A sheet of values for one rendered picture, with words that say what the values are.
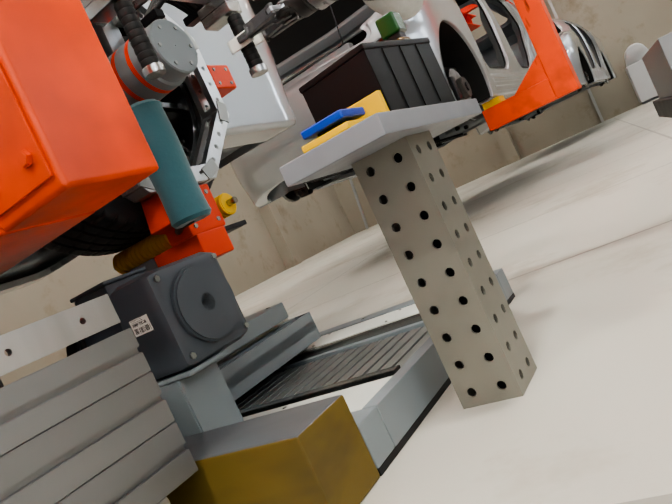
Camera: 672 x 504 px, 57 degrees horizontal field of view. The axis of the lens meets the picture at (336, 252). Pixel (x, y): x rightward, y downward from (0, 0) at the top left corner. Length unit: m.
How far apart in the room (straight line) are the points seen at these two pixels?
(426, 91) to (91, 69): 0.49
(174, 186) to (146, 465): 0.62
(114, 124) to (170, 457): 0.45
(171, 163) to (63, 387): 0.61
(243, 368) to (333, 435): 0.63
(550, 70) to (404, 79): 3.81
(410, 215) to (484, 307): 0.17
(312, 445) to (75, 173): 0.44
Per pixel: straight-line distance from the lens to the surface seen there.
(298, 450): 0.80
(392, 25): 1.20
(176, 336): 1.04
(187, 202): 1.28
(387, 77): 0.94
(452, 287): 0.94
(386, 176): 0.93
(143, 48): 1.26
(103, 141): 0.87
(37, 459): 0.79
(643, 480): 0.69
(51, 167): 0.82
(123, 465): 0.84
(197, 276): 1.08
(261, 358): 1.49
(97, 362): 0.84
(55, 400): 0.81
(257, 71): 1.50
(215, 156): 1.59
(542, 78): 4.78
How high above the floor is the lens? 0.34
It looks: 2 degrees down
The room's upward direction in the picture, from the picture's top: 25 degrees counter-clockwise
